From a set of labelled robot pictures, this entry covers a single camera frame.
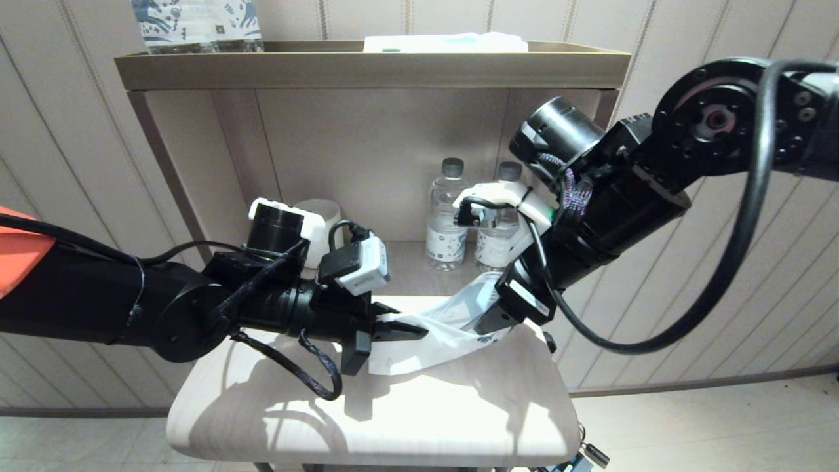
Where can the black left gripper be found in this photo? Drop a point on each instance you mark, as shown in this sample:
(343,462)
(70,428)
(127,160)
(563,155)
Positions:
(357,334)

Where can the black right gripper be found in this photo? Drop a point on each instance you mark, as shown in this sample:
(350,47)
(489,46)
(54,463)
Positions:
(527,292)

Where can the white floral zip pouch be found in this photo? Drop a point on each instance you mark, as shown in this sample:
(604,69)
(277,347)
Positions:
(419,354)

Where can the small black knob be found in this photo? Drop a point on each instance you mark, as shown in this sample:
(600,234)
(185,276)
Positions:
(550,342)

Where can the clear water bottle grey cap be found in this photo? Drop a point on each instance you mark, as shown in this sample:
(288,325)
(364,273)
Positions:
(448,219)
(498,242)

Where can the white ribbed mug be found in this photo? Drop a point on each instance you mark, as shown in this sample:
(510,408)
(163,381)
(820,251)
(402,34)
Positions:
(328,216)

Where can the beige wooden shelf unit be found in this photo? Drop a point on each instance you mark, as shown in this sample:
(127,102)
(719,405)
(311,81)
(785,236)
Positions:
(373,71)

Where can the white blue packet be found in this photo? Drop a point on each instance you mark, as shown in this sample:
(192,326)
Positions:
(446,44)

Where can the water bottle blue patterned label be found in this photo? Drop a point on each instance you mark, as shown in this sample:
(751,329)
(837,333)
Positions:
(239,23)

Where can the floral pouches on top shelf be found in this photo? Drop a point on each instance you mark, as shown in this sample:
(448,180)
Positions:
(174,23)

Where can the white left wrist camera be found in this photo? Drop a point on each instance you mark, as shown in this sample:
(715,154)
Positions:
(367,265)

